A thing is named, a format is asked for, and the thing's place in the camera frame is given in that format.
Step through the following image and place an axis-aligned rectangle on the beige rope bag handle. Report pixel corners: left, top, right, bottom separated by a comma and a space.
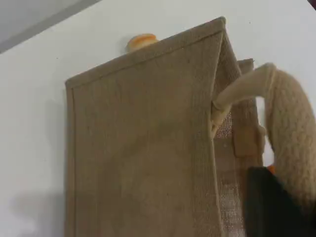
210, 62, 316, 210

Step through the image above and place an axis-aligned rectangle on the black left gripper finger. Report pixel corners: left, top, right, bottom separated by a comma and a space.
243, 166, 316, 237

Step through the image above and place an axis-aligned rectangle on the brown burlap bag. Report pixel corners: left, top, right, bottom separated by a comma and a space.
64, 16, 267, 237

